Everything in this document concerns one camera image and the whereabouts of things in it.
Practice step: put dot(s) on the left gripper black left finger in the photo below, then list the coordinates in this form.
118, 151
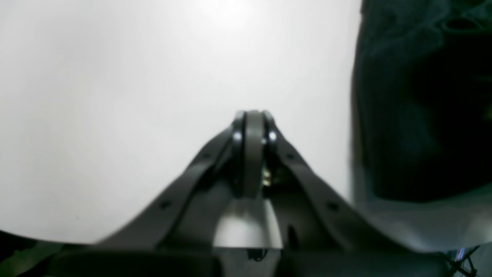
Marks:
174, 235

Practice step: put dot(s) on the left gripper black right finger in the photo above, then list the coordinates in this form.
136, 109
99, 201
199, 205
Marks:
321, 234

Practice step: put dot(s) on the black long-sleeve T-shirt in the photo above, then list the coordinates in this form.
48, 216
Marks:
422, 78

